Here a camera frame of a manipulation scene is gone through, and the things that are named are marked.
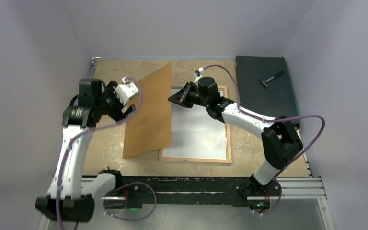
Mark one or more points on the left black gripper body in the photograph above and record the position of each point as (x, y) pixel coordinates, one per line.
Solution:
(112, 105)

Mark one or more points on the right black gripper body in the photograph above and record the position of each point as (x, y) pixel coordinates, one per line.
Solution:
(193, 97)

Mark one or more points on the printed photo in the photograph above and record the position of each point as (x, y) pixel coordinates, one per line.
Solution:
(200, 133)

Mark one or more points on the brown cardboard backing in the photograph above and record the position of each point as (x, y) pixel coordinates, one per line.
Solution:
(150, 128)

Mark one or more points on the white wooden picture frame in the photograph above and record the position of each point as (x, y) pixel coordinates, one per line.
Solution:
(196, 160)

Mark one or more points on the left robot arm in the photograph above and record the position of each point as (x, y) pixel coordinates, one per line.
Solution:
(67, 199)

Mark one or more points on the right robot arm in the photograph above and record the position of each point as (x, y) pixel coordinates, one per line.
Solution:
(281, 142)

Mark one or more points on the small hammer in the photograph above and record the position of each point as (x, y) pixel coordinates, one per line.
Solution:
(277, 74)

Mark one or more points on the black foam block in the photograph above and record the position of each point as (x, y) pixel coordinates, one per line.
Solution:
(278, 99)

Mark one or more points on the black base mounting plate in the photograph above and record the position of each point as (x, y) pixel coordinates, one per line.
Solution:
(233, 191)

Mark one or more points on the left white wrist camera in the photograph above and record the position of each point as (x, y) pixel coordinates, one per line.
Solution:
(126, 90)

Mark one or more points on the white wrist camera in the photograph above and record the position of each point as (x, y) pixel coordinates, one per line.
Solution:
(126, 90)
(198, 74)

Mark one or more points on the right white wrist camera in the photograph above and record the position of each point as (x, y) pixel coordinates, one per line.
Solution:
(198, 74)

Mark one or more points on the aluminium rail frame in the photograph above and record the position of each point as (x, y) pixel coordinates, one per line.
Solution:
(298, 188)

